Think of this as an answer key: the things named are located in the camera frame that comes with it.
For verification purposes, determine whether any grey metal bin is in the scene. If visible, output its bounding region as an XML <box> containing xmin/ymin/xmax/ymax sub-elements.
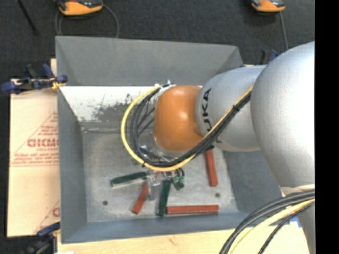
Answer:
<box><xmin>55</xmin><ymin>35</ymin><xmax>283</xmax><ymax>243</ymax></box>

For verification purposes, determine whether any brown cardboard board red print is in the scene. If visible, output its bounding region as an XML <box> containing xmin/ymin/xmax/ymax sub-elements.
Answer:
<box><xmin>6</xmin><ymin>58</ymin><xmax>61</xmax><ymax>238</ymax></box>

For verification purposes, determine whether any dark green flat block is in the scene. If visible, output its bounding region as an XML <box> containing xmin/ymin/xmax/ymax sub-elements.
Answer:
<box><xmin>110</xmin><ymin>171</ymin><xmax>148</xmax><ymax>187</ymax></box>
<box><xmin>156</xmin><ymin>179</ymin><xmax>172</xmax><ymax>217</ymax></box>

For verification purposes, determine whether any red-brown flat block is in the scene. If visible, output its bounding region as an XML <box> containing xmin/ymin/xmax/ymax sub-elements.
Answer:
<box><xmin>204</xmin><ymin>149</ymin><xmax>219</xmax><ymax>187</ymax></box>
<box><xmin>131</xmin><ymin>180</ymin><xmax>150</xmax><ymax>215</ymax></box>
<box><xmin>166</xmin><ymin>204</ymin><xmax>220</xmax><ymax>215</ymax></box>

